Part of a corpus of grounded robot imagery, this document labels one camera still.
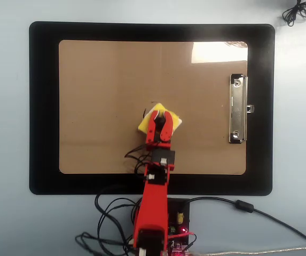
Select black power cable with ferrite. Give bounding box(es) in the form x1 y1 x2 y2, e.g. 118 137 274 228
181 196 306 246

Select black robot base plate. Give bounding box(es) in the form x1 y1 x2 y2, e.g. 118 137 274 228
166 197 191 245

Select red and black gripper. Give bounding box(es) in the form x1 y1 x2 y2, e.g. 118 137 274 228
144 109 175 150

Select pink wire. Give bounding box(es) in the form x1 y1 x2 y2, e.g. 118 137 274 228
168 231 197 250

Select silver metal clipboard clip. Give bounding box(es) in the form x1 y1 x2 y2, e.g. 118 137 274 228
227 73 255 145

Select brown clipboard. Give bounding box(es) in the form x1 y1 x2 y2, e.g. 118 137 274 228
58 39 249 176

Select yellow sponge with black knob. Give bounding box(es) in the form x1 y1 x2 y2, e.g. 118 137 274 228
137 103 184 135

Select black rectangular mat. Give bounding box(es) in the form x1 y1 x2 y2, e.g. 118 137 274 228
28 21 276 196

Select controller circuit board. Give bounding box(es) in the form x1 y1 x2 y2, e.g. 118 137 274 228
168 226 197 256

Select coiled black cable bundle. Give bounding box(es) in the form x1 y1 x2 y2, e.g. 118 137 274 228
281 0 306 27

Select black robot arm wires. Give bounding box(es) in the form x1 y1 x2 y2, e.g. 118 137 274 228
74 143 150 256

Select silver braided USB cable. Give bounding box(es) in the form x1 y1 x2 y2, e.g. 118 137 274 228
189 245 306 256

